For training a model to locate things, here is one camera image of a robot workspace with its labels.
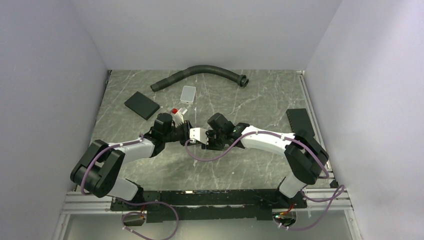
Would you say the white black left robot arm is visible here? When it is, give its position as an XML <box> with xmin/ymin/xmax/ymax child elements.
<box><xmin>70</xmin><ymin>113</ymin><xmax>192</xmax><ymax>210</ymax></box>

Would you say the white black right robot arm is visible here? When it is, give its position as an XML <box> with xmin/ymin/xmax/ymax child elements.
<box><xmin>201</xmin><ymin>113</ymin><xmax>329</xmax><ymax>208</ymax></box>

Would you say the black flat rectangular box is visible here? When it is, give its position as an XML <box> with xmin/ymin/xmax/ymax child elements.
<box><xmin>124</xmin><ymin>91</ymin><xmax>160</xmax><ymax>121</ymax></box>

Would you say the clear white plastic case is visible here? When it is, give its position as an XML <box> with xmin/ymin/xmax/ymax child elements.
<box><xmin>180</xmin><ymin>85</ymin><xmax>197</xmax><ymax>105</ymax></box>

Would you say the black corrugated hose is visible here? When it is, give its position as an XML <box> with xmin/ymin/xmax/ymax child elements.
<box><xmin>150</xmin><ymin>64</ymin><xmax>250</xmax><ymax>93</ymax></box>

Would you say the black mounting base rail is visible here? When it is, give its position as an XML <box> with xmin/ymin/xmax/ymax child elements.
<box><xmin>110</xmin><ymin>188</ymin><xmax>307</xmax><ymax>223</ymax></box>

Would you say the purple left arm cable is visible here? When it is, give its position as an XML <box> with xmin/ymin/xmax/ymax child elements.
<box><xmin>80</xmin><ymin>134</ymin><xmax>145</xmax><ymax>196</ymax></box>

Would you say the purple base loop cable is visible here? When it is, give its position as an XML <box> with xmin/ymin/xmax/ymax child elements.
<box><xmin>121</xmin><ymin>200</ymin><xmax>180</xmax><ymax>240</ymax></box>

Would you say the aluminium frame rail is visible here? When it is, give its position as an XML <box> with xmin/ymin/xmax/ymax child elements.
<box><xmin>61</xmin><ymin>191</ymin><xmax>112</xmax><ymax>215</ymax></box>

